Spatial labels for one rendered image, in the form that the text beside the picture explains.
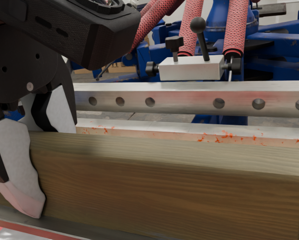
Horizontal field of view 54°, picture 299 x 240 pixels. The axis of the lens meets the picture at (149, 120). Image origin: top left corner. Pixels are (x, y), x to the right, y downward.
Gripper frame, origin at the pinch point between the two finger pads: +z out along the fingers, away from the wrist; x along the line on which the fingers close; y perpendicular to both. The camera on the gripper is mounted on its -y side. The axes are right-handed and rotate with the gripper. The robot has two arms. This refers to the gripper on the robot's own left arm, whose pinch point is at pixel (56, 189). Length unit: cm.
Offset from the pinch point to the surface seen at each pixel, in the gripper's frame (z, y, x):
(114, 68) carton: 102, 218, -378
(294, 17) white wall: 56, -35, -426
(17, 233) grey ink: 13.3, 14.3, -4.3
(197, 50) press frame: 5, 4, -64
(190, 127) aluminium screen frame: 10.1, -2.7, -30.4
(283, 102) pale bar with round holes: 7.0, -17.7, -35.3
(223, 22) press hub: 2, 1, -90
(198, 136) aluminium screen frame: 10.8, -4.6, -28.4
